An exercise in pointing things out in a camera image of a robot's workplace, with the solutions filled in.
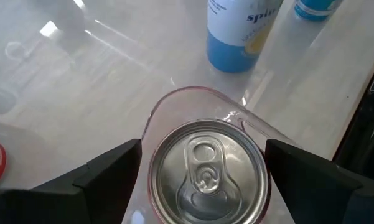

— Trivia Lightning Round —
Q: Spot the blue white soda can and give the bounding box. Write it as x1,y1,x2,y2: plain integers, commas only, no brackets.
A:
294,0,345,22
206,0,284,74

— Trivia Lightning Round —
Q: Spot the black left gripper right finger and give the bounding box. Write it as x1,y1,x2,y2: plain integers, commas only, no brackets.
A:
264,139,374,224

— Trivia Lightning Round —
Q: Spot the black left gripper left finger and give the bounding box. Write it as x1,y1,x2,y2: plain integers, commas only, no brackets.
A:
0,139,143,224

